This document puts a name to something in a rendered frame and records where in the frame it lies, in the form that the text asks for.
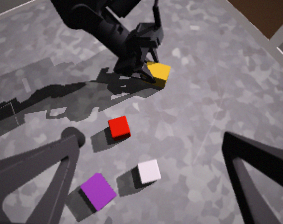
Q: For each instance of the yellow block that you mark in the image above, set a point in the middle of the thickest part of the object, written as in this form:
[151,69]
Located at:
[160,73]

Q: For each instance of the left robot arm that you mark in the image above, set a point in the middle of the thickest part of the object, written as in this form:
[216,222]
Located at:
[86,15]

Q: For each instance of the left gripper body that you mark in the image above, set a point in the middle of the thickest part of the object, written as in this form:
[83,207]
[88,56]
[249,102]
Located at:
[129,52]

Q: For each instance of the white cube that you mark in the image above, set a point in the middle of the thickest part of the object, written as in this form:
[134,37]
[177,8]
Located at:
[148,171]

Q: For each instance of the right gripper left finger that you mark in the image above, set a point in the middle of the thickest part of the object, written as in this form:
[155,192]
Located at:
[17,170]

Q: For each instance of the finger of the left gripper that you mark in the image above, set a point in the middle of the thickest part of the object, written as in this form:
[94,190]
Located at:
[154,55]
[142,69]

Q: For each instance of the purple block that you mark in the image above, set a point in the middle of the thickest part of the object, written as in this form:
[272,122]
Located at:
[98,191]

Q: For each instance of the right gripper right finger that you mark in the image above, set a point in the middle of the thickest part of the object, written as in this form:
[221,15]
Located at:
[266,159]

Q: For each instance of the red cube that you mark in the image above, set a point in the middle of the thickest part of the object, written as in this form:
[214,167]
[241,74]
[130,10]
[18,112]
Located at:
[119,128]

